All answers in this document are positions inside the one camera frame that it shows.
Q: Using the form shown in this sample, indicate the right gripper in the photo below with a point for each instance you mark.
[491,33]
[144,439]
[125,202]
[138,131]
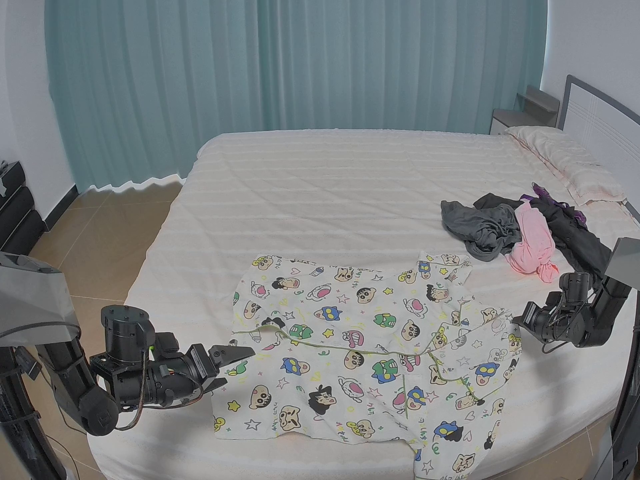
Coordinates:
[537,323]

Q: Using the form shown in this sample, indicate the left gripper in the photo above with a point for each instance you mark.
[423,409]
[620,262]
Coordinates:
[187,375]

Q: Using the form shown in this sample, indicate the white printed pyjama top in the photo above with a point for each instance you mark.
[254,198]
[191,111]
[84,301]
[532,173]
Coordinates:
[360,358]

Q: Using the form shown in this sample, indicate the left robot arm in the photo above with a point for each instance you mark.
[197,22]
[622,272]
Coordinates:
[40,298]

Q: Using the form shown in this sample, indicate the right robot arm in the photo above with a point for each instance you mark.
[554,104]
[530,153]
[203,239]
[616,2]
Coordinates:
[600,313]

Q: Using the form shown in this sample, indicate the bed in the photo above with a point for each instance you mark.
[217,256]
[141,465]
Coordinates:
[350,208]

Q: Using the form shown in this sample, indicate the pink garment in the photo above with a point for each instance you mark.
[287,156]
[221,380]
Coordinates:
[535,243]

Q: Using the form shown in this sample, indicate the black garment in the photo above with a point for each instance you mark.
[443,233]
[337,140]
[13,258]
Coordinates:
[580,243]

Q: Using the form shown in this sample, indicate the dark grey garment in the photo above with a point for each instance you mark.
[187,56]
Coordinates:
[480,228]

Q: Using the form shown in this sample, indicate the purple garment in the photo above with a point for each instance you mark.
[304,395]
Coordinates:
[575,215]

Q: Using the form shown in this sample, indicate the pale pink pillow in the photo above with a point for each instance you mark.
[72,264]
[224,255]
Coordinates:
[565,163]

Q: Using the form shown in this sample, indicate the grey bedside table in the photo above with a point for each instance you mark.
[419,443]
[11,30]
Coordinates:
[525,113]

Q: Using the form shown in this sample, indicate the black chest of drawers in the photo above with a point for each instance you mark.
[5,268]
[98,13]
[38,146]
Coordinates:
[17,213]

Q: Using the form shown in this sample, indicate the blue-green curtain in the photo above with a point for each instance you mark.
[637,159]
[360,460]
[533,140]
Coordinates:
[280,58]

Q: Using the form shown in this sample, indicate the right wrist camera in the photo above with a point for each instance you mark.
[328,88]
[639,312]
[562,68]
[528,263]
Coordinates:
[554,302]

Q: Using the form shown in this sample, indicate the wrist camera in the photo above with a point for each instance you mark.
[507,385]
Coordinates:
[554,302]
[166,345]

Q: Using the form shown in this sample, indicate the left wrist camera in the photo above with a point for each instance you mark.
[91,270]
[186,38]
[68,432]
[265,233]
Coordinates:
[166,345]

